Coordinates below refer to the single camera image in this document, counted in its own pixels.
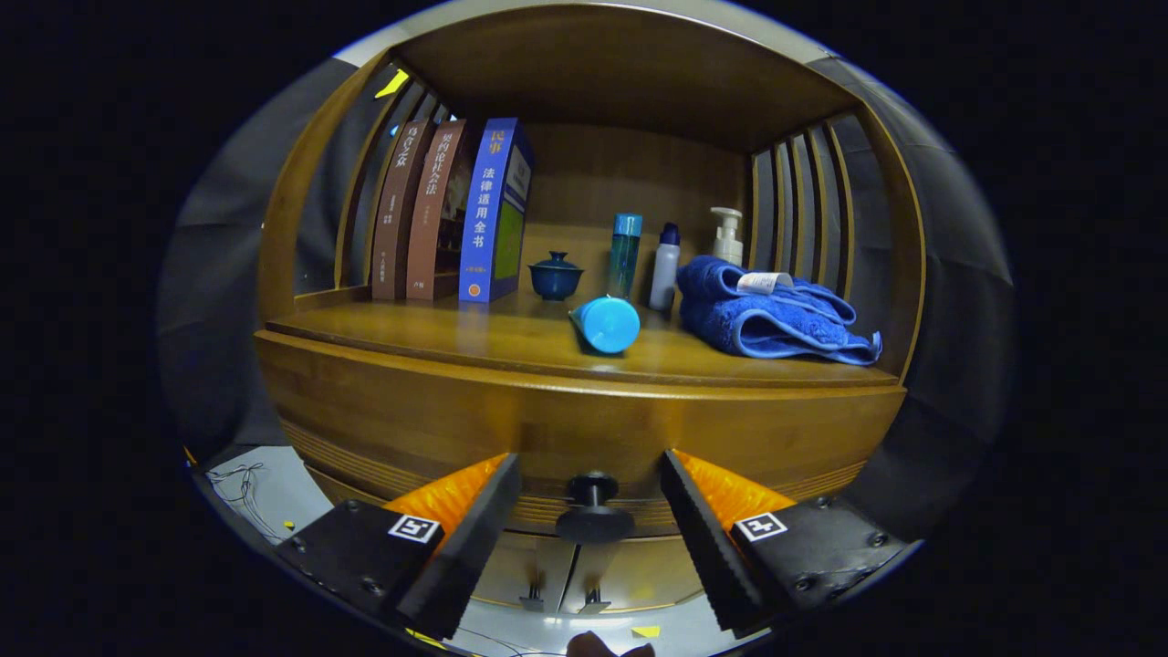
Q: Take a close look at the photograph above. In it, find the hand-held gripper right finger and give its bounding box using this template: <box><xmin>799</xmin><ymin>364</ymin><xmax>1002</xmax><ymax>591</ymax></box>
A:
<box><xmin>659</xmin><ymin>448</ymin><xmax>913</xmax><ymax>638</ymax></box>

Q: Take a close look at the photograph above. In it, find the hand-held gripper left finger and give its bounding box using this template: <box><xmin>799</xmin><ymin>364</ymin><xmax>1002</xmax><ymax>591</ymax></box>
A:
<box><xmin>274</xmin><ymin>453</ymin><xmax>523</xmax><ymax>641</ymax></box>

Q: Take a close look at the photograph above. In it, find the blue cosmetic tube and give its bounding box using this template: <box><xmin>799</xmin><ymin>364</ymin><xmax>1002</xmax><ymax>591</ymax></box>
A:
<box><xmin>568</xmin><ymin>295</ymin><xmax>641</xmax><ymax>355</ymax></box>

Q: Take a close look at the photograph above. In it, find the wooden cabinet door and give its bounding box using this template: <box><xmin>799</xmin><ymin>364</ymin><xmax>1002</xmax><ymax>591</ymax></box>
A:
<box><xmin>558</xmin><ymin>538</ymin><xmax>708</xmax><ymax>614</ymax></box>
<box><xmin>470</xmin><ymin>534</ymin><xmax>578</xmax><ymax>610</ymax></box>

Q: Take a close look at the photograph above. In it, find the wooden countertop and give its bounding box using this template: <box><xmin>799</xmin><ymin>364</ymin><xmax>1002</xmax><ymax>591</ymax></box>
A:
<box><xmin>265</xmin><ymin>290</ymin><xmax>900</xmax><ymax>389</ymax></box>

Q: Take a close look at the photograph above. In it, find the wooden cabinet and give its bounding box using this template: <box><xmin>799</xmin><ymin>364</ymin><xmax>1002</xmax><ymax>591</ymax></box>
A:
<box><xmin>255</xmin><ymin>5</ymin><xmax>927</xmax><ymax>614</ymax></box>

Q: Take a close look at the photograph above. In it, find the blue folded towel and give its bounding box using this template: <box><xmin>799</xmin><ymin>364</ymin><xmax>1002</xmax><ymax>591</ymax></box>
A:
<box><xmin>675</xmin><ymin>255</ymin><xmax>884</xmax><ymax>367</ymax></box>

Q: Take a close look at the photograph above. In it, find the white bottle blue cap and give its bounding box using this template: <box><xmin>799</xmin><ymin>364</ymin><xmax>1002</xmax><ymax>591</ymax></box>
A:
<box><xmin>649</xmin><ymin>223</ymin><xmax>682</xmax><ymax>311</ymax></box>

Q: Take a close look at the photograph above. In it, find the blue lidded teacup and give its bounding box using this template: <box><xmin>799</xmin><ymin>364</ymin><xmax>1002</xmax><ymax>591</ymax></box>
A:
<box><xmin>528</xmin><ymin>251</ymin><xmax>585</xmax><ymax>302</ymax></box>

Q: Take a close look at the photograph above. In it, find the teal clear bottle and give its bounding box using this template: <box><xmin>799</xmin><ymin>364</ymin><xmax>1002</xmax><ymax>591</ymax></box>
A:
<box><xmin>608</xmin><ymin>213</ymin><xmax>643</xmax><ymax>300</ymax></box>

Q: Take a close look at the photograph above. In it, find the white pump bottle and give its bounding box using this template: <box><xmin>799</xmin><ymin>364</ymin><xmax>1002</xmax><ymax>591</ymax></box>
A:
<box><xmin>711</xmin><ymin>207</ymin><xmax>745</xmax><ymax>267</ymax></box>

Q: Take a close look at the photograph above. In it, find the blue book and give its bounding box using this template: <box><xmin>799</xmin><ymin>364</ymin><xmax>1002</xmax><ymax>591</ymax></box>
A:
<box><xmin>458</xmin><ymin>117</ymin><xmax>536</xmax><ymax>304</ymax></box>

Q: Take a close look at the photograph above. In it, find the dark brown book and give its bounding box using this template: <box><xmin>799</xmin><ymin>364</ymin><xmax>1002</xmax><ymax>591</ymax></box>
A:
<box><xmin>371</xmin><ymin>119</ymin><xmax>432</xmax><ymax>302</ymax></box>

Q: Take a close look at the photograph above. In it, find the reddish brown book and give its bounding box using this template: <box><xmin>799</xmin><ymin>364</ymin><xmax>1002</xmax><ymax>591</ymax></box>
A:
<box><xmin>406</xmin><ymin>119</ymin><xmax>475</xmax><ymax>302</ymax></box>

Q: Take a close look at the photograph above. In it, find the loose cable bundle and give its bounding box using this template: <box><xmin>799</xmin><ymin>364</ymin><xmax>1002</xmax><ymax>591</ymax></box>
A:
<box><xmin>205</xmin><ymin>463</ymin><xmax>275</xmax><ymax>541</ymax></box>

